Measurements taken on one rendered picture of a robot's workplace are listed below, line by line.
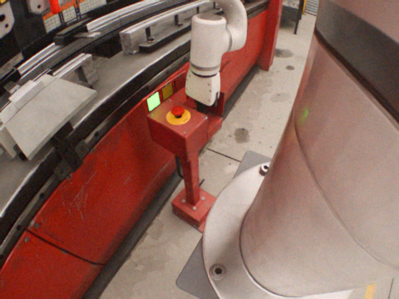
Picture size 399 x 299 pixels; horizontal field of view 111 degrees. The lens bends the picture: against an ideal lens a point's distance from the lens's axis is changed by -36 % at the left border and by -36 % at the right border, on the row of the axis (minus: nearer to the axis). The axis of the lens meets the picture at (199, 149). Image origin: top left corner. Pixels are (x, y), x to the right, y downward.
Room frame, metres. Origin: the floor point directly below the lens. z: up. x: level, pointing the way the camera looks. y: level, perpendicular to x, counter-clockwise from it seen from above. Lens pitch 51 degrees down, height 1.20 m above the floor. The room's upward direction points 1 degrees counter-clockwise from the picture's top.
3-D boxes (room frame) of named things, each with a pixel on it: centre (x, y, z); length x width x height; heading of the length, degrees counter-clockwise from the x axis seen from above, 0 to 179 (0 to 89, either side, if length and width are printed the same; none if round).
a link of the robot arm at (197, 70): (0.53, -0.02, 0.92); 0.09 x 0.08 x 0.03; 53
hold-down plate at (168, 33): (0.87, 0.12, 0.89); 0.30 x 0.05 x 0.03; 150
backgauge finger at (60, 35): (0.74, 0.45, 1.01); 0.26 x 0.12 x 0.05; 60
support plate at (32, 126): (0.30, 0.35, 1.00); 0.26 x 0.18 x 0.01; 60
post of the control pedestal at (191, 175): (0.51, 0.04, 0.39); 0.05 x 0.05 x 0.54; 53
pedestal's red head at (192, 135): (0.51, 0.04, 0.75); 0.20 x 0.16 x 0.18; 143
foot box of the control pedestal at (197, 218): (0.49, 0.02, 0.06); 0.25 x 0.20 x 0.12; 53
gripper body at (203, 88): (0.53, -0.02, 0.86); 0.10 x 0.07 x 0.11; 53
